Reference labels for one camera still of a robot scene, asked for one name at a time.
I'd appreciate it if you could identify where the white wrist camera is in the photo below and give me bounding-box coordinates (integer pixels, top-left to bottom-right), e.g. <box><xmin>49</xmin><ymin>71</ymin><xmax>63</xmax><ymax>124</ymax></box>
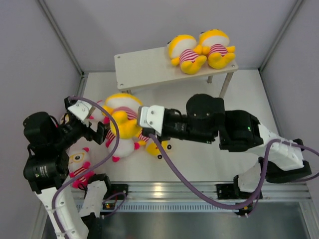
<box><xmin>64</xmin><ymin>98</ymin><xmax>95</xmax><ymax>122</ymax></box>
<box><xmin>137</xmin><ymin>105</ymin><xmax>165</xmax><ymax>134</ymax></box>

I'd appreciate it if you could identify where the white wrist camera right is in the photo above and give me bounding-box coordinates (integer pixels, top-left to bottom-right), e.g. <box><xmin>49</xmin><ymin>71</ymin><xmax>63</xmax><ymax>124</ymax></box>
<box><xmin>137</xmin><ymin>105</ymin><xmax>165</xmax><ymax>134</ymax></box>

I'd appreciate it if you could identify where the pink plush face down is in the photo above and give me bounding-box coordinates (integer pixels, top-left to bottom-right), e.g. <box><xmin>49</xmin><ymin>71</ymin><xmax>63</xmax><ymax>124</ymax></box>
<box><xmin>105</xmin><ymin>130</ymin><xmax>140</xmax><ymax>162</ymax></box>

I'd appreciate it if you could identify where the perforated cable duct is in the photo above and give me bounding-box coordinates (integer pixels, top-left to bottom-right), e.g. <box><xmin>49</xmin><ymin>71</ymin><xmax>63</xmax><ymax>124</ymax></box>
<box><xmin>74</xmin><ymin>201</ymin><xmax>262</xmax><ymax>213</ymax></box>

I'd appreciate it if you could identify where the pink plush with glasses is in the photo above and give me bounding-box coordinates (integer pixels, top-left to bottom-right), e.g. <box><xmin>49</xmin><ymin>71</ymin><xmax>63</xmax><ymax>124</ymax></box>
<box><xmin>68</xmin><ymin>147</ymin><xmax>95</xmax><ymax>189</ymax></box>

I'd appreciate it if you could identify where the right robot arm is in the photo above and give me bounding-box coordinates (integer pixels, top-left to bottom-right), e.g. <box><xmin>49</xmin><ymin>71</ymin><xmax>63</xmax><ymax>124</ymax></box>
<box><xmin>137</xmin><ymin>94</ymin><xmax>312</xmax><ymax>199</ymax></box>

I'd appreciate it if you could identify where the pink plush near shelf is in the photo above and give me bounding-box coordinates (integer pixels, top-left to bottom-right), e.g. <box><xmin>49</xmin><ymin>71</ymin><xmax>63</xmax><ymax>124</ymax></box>
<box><xmin>89</xmin><ymin>100</ymin><xmax>112</xmax><ymax>124</ymax></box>

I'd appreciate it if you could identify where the aluminium rail frame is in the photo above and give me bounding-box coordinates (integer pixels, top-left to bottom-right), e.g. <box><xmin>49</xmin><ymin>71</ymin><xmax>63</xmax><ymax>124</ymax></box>
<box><xmin>126</xmin><ymin>182</ymin><xmax>312</xmax><ymax>202</ymax></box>

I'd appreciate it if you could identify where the yellow frog plush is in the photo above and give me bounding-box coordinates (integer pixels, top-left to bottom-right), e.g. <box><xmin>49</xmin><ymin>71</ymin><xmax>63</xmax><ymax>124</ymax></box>
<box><xmin>166</xmin><ymin>34</ymin><xmax>207</xmax><ymax>75</ymax></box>
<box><xmin>199</xmin><ymin>29</ymin><xmax>236</xmax><ymax>70</ymax></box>
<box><xmin>135</xmin><ymin>131</ymin><xmax>172</xmax><ymax>159</ymax></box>
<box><xmin>102</xmin><ymin>93</ymin><xmax>143</xmax><ymax>139</ymax></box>

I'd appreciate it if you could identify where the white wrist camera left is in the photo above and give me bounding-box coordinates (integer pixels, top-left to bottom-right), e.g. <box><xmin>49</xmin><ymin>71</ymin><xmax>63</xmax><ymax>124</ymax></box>
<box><xmin>64</xmin><ymin>98</ymin><xmax>95</xmax><ymax>122</ymax></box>

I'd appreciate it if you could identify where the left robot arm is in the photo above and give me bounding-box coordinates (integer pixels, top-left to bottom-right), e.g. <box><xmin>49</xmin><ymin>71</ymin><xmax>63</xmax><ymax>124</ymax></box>
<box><xmin>23</xmin><ymin>112</ymin><xmax>113</xmax><ymax>239</ymax></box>

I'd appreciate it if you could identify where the white two-tier shelf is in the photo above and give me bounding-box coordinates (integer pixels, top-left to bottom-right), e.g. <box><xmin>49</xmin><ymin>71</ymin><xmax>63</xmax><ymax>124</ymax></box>
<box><xmin>114</xmin><ymin>47</ymin><xmax>239</xmax><ymax>92</ymax></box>

